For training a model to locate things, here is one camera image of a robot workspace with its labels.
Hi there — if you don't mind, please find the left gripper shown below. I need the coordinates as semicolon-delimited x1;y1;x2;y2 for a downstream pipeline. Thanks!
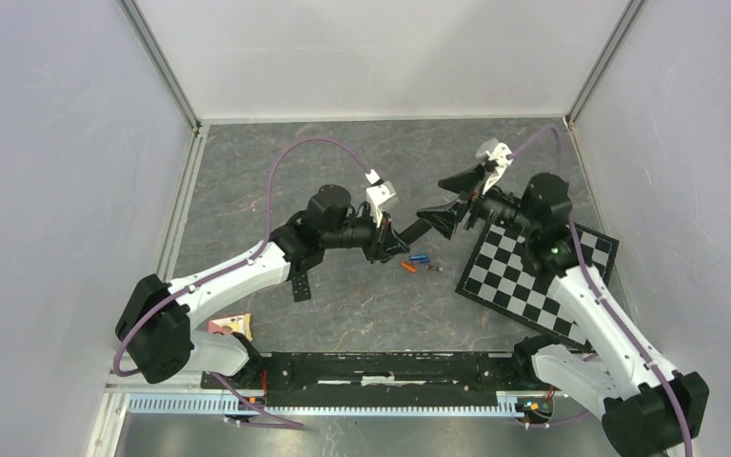
322;205;409;265

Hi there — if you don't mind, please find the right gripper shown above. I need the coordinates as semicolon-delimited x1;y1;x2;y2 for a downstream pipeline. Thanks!
417;162;538;240

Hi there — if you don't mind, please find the orange battery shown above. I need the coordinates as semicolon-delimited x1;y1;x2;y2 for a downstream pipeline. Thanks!
400;261;417;273

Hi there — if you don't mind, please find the black remote back up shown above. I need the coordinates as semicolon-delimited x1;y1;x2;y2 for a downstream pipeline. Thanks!
399;218;432;247

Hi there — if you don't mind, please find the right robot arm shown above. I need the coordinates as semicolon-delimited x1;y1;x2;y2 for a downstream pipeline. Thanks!
416;166;709;456

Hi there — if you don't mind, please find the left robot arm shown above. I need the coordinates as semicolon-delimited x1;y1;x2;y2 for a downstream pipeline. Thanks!
114;181;408;388

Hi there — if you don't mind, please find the black remote with buttons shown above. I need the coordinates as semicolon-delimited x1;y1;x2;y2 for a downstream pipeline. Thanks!
290;271;312;303

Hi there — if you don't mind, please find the black white chessboard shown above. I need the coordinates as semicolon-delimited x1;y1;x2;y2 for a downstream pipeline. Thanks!
455;223;591;351

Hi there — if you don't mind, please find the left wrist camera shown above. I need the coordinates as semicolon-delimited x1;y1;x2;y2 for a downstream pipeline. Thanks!
365;169;398;227

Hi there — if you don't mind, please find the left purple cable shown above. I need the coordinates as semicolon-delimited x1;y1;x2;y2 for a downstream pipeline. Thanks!
111;137;380;378

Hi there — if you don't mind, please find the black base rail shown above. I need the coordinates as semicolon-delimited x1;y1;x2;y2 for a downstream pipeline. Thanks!
227;351;557;407

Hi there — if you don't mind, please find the white cable duct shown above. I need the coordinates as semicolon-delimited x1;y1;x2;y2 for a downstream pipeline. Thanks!
127;392;552;419

